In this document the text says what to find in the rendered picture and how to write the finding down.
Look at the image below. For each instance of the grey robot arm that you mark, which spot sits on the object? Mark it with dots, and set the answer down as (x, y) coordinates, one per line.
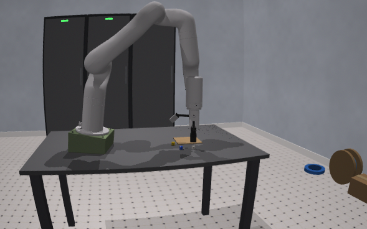
(99, 61)

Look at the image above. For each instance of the tan square mat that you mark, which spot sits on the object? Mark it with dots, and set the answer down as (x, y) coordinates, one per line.
(186, 140)

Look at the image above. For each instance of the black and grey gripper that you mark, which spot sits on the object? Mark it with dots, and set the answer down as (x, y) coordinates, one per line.
(193, 123)

